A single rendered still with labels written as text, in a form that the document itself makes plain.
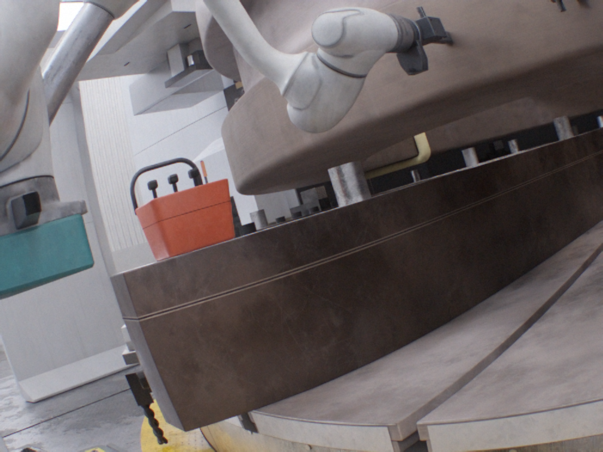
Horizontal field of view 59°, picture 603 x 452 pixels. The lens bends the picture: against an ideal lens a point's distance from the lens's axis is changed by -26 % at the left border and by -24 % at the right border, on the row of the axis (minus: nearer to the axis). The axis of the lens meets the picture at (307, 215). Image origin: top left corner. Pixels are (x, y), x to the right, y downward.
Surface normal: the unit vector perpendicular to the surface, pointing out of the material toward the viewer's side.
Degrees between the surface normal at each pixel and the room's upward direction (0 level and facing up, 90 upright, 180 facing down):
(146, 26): 90
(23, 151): 137
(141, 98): 90
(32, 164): 92
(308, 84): 107
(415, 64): 90
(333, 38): 99
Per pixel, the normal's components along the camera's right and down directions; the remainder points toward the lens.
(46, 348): 0.78, -0.23
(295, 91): -0.34, 0.54
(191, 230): 0.57, -0.04
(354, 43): 0.41, 0.64
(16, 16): 0.86, 0.01
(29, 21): 0.93, 0.18
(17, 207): -0.63, 0.19
